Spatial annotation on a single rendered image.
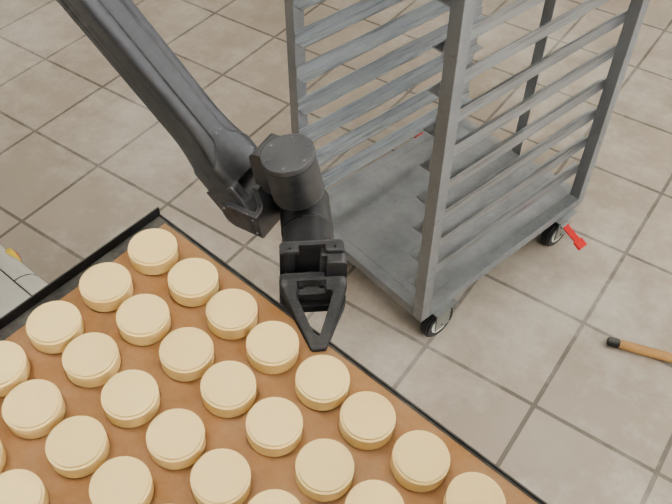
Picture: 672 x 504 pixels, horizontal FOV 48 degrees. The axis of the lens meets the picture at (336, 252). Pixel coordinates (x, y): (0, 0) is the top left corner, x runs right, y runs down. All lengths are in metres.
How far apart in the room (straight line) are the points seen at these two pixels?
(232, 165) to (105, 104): 1.95
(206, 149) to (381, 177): 1.36
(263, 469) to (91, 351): 0.19
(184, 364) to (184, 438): 0.07
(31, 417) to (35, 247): 1.64
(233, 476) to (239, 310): 0.17
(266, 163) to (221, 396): 0.24
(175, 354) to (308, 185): 0.22
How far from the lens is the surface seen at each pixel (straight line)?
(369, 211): 2.06
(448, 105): 1.40
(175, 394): 0.72
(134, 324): 0.75
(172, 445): 0.68
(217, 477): 0.66
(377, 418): 0.69
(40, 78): 2.98
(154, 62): 0.83
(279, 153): 0.78
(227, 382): 0.70
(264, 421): 0.68
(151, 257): 0.79
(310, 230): 0.80
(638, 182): 2.54
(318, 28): 1.75
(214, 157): 0.84
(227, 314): 0.74
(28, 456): 0.72
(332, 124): 1.92
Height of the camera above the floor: 1.60
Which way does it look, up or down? 48 degrees down
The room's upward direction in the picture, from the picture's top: straight up
